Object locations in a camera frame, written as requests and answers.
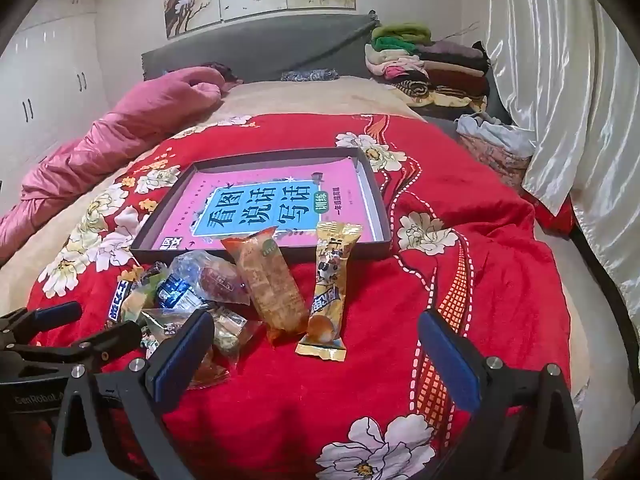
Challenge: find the clear zip bag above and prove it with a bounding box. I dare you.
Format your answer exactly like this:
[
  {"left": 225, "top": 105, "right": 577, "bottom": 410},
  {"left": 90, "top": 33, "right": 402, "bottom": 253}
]
[{"left": 167, "top": 250, "right": 251, "bottom": 311}]

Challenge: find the red floral blanket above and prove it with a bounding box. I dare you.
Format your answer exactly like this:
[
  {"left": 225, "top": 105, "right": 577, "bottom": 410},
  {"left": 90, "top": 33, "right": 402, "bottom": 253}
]
[{"left": 25, "top": 112, "right": 576, "bottom": 480}]

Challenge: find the clear packet brown snack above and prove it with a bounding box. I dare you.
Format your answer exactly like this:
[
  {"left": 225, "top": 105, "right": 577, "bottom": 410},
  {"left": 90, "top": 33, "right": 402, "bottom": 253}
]
[{"left": 189, "top": 350, "right": 231, "bottom": 389}]

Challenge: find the grey headboard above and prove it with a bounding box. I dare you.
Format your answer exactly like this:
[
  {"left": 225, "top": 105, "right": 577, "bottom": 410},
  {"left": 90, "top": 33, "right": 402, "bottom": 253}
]
[{"left": 141, "top": 10, "right": 381, "bottom": 83}]

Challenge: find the black white bar packet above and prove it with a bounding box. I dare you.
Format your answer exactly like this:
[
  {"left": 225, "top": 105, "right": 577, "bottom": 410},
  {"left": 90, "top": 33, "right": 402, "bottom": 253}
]
[{"left": 107, "top": 265, "right": 146, "bottom": 323}]

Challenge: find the blue patterned cloth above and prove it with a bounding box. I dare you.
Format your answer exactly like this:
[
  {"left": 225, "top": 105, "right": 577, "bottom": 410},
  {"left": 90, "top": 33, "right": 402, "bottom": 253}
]
[{"left": 280, "top": 67, "right": 341, "bottom": 83}]

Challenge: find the pink quilt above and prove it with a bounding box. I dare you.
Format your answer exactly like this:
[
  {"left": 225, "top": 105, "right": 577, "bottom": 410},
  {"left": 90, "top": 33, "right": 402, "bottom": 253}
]
[{"left": 0, "top": 66, "right": 228, "bottom": 266}]

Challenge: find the pink book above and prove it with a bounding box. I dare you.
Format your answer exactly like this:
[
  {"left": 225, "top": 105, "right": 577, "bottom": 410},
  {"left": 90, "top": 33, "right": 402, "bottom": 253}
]
[{"left": 155, "top": 157, "right": 386, "bottom": 251}]

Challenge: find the grey shallow box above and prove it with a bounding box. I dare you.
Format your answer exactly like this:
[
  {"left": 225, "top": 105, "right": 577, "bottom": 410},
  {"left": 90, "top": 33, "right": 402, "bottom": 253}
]
[{"left": 130, "top": 147, "right": 391, "bottom": 266}]

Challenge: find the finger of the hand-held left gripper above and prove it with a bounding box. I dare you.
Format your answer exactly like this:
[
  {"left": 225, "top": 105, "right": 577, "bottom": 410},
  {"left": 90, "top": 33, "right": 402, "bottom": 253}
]
[
  {"left": 0, "top": 301, "right": 83, "bottom": 348},
  {"left": 30, "top": 320, "right": 143, "bottom": 366}
]

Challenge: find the loose light cloth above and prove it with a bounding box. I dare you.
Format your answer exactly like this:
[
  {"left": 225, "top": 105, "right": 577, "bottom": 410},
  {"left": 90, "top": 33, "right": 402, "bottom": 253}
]
[{"left": 455, "top": 112, "right": 538, "bottom": 191}]

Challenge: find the pile of folded clothes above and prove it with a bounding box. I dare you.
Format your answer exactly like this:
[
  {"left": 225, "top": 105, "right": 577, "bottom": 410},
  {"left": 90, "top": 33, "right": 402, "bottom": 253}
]
[{"left": 364, "top": 22, "right": 493, "bottom": 108}]

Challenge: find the green white snack packet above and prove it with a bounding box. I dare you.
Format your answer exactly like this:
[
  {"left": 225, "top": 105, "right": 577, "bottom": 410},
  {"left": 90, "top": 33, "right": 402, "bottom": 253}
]
[{"left": 139, "top": 307, "right": 198, "bottom": 358}]

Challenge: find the yellow snack packet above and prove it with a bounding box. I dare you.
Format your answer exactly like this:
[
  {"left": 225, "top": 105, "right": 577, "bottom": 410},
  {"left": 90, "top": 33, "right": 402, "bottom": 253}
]
[{"left": 295, "top": 221, "right": 363, "bottom": 362}]

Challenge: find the white wardrobe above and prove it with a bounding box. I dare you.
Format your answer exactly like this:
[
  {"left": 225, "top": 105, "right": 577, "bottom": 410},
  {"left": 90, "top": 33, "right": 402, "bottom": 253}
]
[{"left": 0, "top": 0, "right": 113, "bottom": 196}]

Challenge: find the blue snack packet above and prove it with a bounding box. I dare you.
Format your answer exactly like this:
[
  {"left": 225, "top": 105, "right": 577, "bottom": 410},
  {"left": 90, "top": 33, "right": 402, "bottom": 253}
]
[{"left": 155, "top": 272, "right": 216, "bottom": 313}]

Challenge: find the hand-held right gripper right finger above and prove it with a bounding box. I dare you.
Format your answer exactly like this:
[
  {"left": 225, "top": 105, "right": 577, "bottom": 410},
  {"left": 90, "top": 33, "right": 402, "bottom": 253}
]
[{"left": 417, "top": 310, "right": 586, "bottom": 480}]

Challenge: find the orange snack packet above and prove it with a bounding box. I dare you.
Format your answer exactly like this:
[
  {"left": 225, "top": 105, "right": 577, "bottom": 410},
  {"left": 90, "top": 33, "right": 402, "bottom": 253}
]
[{"left": 220, "top": 226, "right": 311, "bottom": 345}]

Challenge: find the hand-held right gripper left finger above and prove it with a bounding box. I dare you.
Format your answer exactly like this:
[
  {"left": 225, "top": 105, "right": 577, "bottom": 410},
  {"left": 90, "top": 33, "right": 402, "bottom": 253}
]
[{"left": 52, "top": 309, "right": 216, "bottom": 480}]

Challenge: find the clear round pastry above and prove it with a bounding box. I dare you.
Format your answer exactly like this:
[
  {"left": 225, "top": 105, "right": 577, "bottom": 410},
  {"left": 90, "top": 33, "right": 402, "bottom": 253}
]
[{"left": 210, "top": 307, "right": 263, "bottom": 358}]

